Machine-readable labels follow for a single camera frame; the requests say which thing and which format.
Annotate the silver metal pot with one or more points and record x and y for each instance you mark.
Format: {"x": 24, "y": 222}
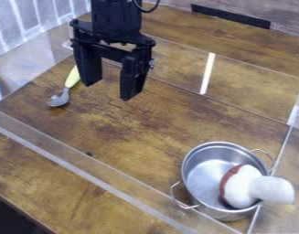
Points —
{"x": 203, "y": 167}

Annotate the yellow handled metal spoon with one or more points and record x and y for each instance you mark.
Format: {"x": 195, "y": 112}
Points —
{"x": 62, "y": 98}

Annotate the white plush mushroom red cap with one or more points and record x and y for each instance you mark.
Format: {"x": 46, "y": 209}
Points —
{"x": 245, "y": 186}

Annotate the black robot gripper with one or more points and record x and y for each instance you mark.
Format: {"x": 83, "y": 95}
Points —
{"x": 111, "y": 36}

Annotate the black strip on table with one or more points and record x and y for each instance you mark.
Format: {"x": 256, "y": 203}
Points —
{"x": 248, "y": 20}

